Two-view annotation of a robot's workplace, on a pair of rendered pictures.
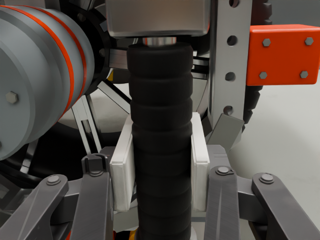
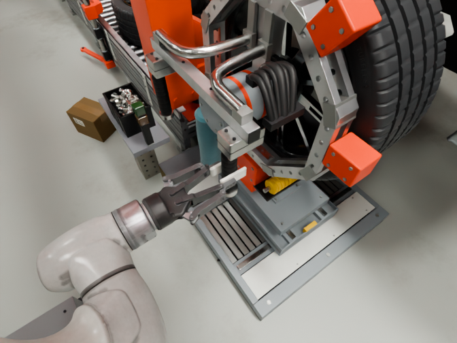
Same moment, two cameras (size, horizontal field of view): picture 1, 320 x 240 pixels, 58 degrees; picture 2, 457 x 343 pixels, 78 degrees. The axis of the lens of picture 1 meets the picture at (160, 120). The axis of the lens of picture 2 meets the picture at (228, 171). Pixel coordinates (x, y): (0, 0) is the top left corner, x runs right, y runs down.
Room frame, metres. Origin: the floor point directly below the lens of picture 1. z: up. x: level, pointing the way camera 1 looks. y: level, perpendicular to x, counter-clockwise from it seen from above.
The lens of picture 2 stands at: (-0.08, -0.31, 1.36)
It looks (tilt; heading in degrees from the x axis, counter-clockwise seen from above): 53 degrees down; 52
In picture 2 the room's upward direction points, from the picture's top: straight up
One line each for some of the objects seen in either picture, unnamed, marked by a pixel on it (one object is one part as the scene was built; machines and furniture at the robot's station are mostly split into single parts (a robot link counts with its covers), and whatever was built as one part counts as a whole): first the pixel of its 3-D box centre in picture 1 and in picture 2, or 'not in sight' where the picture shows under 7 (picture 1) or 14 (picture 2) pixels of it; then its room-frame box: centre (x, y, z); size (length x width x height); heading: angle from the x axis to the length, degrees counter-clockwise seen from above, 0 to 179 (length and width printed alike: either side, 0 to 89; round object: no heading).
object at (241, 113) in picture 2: not in sight; (254, 63); (0.27, 0.06, 1.03); 0.19 x 0.18 x 0.11; 177
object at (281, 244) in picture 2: not in sight; (275, 194); (0.57, 0.15, 0.13); 0.50 x 0.36 x 0.10; 87
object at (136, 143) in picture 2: not in sight; (132, 119); (0.17, 0.75, 0.44); 0.43 x 0.17 x 0.03; 87
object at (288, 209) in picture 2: not in sight; (280, 172); (0.57, 0.15, 0.32); 0.40 x 0.30 x 0.28; 87
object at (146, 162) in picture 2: not in sight; (141, 147); (0.17, 0.78, 0.21); 0.10 x 0.10 x 0.42; 87
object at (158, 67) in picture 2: not in sight; (165, 60); (0.21, 0.34, 0.93); 0.09 x 0.05 x 0.05; 177
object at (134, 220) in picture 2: not in sight; (136, 222); (-0.07, 0.01, 0.83); 0.09 x 0.06 x 0.09; 87
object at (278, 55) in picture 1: (275, 54); (349, 159); (0.39, -0.16, 0.85); 0.09 x 0.08 x 0.07; 87
